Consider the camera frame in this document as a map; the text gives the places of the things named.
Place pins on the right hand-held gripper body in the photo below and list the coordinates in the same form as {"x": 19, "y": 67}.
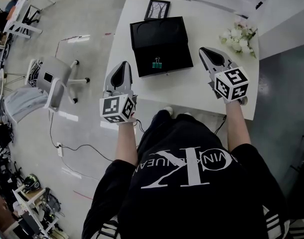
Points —
{"x": 231, "y": 83}

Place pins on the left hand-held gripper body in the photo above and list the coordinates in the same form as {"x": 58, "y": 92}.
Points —
{"x": 114, "y": 107}

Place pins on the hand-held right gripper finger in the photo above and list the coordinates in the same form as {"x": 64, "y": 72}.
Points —
{"x": 208, "y": 65}
{"x": 224, "y": 57}

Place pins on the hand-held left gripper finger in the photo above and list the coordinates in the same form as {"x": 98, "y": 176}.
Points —
{"x": 129, "y": 78}
{"x": 110, "y": 80}

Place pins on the teal binder clip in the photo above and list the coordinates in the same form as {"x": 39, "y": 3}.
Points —
{"x": 157, "y": 64}

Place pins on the black box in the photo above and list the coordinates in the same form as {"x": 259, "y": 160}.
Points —
{"x": 167, "y": 51}

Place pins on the person's left forearm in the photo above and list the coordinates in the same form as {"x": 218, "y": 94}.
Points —
{"x": 125, "y": 143}

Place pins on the person's right forearm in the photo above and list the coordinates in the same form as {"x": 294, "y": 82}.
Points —
{"x": 238, "y": 126}

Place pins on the grey office chair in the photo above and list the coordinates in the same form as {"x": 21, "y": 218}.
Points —
{"x": 54, "y": 71}

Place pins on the white flower bouquet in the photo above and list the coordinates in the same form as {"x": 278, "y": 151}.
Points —
{"x": 239, "y": 40}

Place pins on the white desk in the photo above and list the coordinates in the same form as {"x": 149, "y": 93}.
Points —
{"x": 192, "y": 91}
{"x": 286, "y": 26}

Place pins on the person's left white shoe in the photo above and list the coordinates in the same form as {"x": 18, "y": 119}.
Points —
{"x": 168, "y": 109}

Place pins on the person's white shoe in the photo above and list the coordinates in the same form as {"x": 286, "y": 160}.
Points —
{"x": 188, "y": 114}
{"x": 168, "y": 109}

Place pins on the person's right white shoe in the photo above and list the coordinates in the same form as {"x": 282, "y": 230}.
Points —
{"x": 188, "y": 114}

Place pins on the person's black trousers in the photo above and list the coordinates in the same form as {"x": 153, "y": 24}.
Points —
{"x": 184, "y": 123}

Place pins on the small black tablet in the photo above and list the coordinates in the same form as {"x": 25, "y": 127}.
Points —
{"x": 48, "y": 77}

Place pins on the white power strip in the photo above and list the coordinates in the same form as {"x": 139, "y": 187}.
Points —
{"x": 59, "y": 149}

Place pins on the grey cloth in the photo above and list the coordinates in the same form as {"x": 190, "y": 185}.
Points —
{"x": 25, "y": 102}

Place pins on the green black helmet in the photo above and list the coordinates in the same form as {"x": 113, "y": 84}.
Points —
{"x": 30, "y": 182}

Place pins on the white side table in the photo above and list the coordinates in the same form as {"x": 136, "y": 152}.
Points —
{"x": 20, "y": 9}

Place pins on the person's black printed t-shirt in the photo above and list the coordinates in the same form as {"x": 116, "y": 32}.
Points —
{"x": 187, "y": 203}

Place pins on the white shelf rack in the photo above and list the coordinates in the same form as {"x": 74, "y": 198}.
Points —
{"x": 30, "y": 203}

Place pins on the black picture frame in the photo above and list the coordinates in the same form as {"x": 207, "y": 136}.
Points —
{"x": 157, "y": 9}

